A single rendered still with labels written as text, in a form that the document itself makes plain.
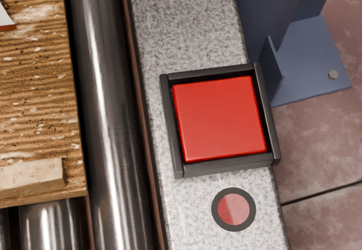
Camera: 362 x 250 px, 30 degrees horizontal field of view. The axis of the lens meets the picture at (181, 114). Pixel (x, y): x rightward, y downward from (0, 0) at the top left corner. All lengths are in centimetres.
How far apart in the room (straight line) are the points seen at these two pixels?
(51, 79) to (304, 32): 115
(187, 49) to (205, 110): 6
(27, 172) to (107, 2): 16
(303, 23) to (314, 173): 36
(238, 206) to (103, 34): 17
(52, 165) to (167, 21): 16
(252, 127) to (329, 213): 99
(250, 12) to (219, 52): 80
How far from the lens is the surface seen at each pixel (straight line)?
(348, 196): 149
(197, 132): 48
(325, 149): 150
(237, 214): 48
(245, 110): 49
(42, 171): 44
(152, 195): 52
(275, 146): 48
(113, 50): 52
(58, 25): 51
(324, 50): 158
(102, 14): 53
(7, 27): 51
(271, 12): 132
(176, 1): 54
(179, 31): 53
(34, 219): 48
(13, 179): 44
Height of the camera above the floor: 138
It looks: 69 degrees down
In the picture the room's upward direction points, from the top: 8 degrees clockwise
